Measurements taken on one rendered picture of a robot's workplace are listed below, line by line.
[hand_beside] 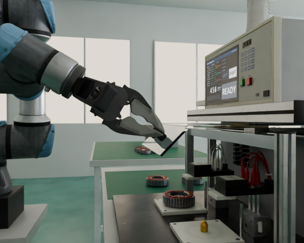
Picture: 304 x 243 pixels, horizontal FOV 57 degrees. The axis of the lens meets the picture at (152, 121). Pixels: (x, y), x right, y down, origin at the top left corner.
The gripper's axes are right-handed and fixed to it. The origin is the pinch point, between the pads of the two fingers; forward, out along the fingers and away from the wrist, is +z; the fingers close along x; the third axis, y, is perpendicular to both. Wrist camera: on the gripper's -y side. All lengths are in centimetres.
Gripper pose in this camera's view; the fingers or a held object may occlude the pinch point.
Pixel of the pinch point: (158, 130)
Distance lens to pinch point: 56.6
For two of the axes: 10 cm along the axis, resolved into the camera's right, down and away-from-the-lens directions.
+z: 8.5, 5.0, 1.6
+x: -4.9, 8.7, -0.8
